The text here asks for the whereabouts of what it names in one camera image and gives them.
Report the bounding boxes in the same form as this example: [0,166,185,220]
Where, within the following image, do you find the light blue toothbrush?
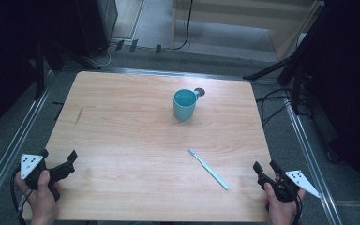
[187,147,231,191]

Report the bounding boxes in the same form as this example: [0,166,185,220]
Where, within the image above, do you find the black hanging cable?
[172,0,195,52]

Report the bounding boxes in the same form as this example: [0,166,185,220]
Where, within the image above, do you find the light wooden frame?
[171,0,326,62]

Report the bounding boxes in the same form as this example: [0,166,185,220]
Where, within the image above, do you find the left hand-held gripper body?
[19,153,77,202]

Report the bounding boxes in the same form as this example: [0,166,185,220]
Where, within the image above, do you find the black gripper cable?
[292,192,304,225]
[9,168,30,225]

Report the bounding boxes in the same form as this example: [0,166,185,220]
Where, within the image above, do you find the person's left hand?
[14,170,61,225]

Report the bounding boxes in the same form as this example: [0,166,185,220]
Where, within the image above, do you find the black cabinet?
[74,0,119,57]

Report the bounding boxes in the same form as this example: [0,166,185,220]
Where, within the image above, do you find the black floor cables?
[255,87,313,127]

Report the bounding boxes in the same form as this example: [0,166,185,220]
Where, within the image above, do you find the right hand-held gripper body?
[256,170,323,203]

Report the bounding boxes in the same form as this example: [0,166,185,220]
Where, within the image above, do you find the metal floor rail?
[282,97,345,225]
[0,69,55,218]

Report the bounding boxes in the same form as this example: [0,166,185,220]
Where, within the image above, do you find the person's right hand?
[262,176,307,225]

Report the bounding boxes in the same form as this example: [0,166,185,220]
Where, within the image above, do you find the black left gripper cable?
[9,168,30,225]

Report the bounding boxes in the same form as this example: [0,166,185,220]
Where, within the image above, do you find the teal cup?
[172,88,201,122]

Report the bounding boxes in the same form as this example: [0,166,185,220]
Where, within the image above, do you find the white floor cable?
[97,43,117,68]

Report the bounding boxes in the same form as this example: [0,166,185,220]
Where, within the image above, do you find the black stand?
[32,37,102,101]
[243,0,326,115]

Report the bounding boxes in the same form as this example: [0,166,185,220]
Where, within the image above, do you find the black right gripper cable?
[292,192,304,225]

